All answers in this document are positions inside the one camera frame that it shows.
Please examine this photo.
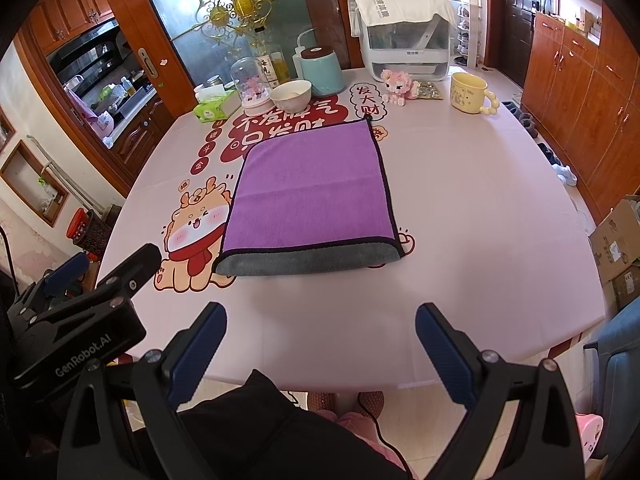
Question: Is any purple grey microfibre towel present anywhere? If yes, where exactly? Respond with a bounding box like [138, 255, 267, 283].
[214, 116, 406, 276]

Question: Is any red plastic bucket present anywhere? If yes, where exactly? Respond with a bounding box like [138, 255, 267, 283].
[66, 208, 90, 243]

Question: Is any blue chair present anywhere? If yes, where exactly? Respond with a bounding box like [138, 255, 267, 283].
[585, 298, 639, 463]

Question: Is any green tissue box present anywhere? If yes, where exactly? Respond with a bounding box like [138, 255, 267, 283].
[193, 84, 241, 122]

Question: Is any cardboard box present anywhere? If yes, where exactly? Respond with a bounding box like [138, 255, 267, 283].
[589, 195, 640, 310]

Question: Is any pink cartoon printed tablecloth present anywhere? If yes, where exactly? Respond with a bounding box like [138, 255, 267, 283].
[102, 70, 605, 391]

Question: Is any glass dome pink base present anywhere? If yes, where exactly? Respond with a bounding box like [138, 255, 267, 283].
[230, 58, 274, 117]

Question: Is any white ceramic bowl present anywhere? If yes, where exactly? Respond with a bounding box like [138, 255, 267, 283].
[270, 79, 312, 114]

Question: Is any yellow oil bottle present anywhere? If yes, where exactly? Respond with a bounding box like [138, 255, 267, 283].
[269, 44, 291, 84]

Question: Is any clear liquor bottle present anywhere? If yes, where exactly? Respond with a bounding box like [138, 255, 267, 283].
[252, 26, 280, 88]

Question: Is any wooden glass sliding door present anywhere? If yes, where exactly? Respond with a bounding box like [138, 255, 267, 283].
[107, 0, 362, 117]

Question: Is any teal canister brown lid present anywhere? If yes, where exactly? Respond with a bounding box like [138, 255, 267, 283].
[300, 47, 345, 98]

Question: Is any pink plush cat toy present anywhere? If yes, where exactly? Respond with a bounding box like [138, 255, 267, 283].
[381, 70, 420, 106]

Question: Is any small patterned snack packet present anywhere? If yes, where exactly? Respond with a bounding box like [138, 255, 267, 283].
[416, 81, 444, 100]

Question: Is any white cloth on appliance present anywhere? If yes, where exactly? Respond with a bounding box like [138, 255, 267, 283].
[347, 0, 457, 38]

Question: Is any white countertop appliance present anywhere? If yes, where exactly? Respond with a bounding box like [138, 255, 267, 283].
[358, 14, 450, 81]

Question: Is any black cable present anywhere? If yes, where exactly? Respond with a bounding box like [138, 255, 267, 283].
[357, 391, 417, 480]

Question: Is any wooden cabinet wall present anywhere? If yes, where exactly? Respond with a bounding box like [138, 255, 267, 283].
[522, 8, 639, 221]

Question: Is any yellow mug beaded handle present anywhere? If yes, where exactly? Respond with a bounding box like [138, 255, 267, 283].
[450, 72, 500, 115]

